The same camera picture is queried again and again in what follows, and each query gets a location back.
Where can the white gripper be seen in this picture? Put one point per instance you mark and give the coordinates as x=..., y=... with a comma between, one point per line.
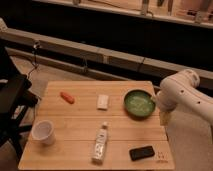
x=164, y=118

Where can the green ceramic bowl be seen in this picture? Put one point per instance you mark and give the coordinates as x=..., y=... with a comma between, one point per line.
x=139, y=103

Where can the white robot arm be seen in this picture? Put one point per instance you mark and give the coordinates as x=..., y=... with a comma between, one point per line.
x=181, y=88

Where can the white rectangular block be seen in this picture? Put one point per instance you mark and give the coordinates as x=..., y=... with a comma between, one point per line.
x=102, y=102

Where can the orange carrot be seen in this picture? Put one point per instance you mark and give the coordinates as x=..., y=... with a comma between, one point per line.
x=68, y=98

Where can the white paper cup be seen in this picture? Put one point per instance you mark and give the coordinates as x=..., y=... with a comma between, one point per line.
x=43, y=131

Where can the black smartphone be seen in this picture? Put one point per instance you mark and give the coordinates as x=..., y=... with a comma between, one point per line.
x=141, y=153

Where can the black chair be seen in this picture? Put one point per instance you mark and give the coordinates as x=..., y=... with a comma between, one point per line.
x=15, y=99

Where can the clear plastic bottle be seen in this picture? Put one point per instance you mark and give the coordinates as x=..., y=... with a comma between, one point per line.
x=100, y=144

